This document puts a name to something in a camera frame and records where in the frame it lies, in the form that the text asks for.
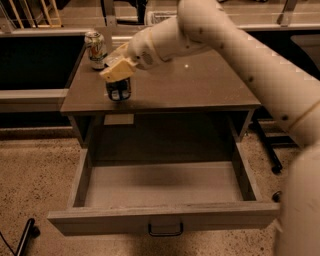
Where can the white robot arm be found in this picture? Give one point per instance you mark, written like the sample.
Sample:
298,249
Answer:
289,94

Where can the blue pepsi can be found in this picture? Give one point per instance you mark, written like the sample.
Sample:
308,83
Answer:
119,91

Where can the open grey top drawer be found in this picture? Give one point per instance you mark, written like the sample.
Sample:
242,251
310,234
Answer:
215,195

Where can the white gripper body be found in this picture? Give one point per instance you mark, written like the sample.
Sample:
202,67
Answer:
141,50

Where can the wooden chair frame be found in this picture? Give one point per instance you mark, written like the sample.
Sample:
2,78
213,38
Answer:
23,14

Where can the black drawer handle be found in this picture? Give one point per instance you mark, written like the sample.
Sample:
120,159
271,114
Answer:
166,231

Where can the white wire basket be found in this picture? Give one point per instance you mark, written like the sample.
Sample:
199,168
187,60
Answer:
155,17

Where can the white green soda can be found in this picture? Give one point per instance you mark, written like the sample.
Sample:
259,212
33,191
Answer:
96,49

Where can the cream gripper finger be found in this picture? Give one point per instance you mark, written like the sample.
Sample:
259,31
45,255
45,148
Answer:
118,56
119,70

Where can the black chair base right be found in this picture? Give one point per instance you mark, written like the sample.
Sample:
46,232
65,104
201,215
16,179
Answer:
276,167

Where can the black chair leg with caster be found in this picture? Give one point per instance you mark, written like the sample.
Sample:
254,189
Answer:
31,231

